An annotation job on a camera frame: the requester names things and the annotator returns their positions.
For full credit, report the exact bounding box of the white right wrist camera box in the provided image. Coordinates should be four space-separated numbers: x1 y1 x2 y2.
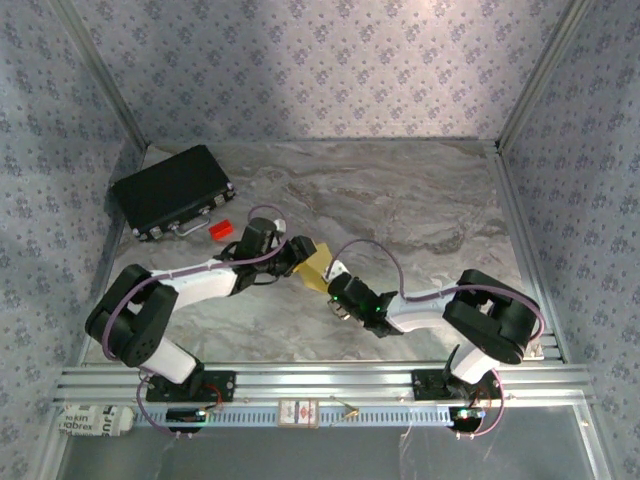
323 258 351 282

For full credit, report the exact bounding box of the white card with red print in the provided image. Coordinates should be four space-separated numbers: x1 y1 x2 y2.
277 398 320 430

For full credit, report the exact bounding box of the black case with metal handle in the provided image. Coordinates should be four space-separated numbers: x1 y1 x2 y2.
109 144 236 244

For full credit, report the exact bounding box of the black controller board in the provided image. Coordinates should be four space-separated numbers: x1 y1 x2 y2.
448 407 487 432
166 408 207 434

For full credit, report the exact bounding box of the black left controller board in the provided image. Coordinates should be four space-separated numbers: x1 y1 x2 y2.
166 408 207 434

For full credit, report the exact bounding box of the aluminium frame post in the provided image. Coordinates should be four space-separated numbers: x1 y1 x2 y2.
52 0 151 147
493 0 595 147

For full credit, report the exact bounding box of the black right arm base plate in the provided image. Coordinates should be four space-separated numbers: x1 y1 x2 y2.
411 369 504 401

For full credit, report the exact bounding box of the slotted grey cable duct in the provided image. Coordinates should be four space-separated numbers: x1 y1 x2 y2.
134 405 456 427

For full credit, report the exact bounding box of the small red block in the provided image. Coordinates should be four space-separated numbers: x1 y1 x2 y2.
208 218 235 241

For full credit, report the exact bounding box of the yellow paper sheet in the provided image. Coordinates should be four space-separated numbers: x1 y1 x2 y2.
294 242 334 294

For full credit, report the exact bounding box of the aluminium side rail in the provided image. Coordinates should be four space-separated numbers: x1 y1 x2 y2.
78 144 152 365
491 144 570 365

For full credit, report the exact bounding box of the small brass wire clip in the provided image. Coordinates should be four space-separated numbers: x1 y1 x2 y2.
329 396 360 426

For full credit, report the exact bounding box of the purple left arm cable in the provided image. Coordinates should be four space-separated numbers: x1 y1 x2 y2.
102 204 289 441

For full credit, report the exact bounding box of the aluminium mounting rail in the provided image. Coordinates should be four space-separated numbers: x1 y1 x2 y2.
52 364 594 404

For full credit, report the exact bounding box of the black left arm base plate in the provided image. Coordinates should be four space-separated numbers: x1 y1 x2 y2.
145 370 237 403

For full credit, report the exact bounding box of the white roll with black print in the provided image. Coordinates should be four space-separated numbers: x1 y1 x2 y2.
55 404 135 439

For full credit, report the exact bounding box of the black right controller board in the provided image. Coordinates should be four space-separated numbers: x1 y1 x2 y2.
448 407 487 432

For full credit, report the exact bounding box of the thin aluminium edge rail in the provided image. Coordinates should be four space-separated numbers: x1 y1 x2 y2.
147 137 501 147

